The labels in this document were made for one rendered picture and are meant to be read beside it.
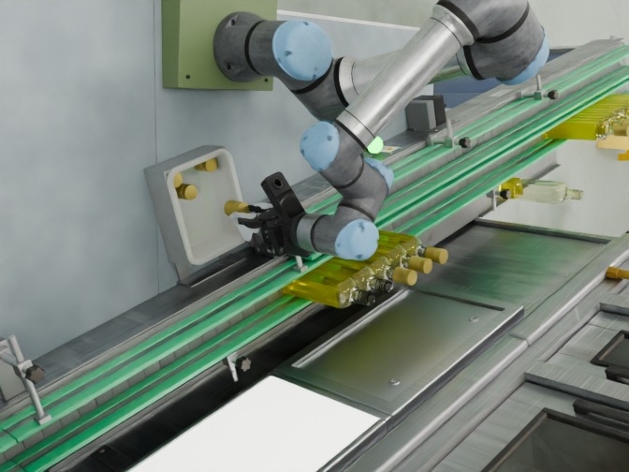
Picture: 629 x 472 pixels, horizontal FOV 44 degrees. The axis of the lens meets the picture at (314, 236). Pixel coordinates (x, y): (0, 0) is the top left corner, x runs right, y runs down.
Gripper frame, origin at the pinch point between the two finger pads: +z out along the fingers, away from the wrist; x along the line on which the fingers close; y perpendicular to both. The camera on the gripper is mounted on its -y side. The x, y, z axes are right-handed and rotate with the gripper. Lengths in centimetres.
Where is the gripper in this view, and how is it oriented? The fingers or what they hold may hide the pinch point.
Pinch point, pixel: (241, 210)
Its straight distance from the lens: 166.0
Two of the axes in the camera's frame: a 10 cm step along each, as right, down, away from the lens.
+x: 6.8, -4.1, 6.0
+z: -7.0, -1.3, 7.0
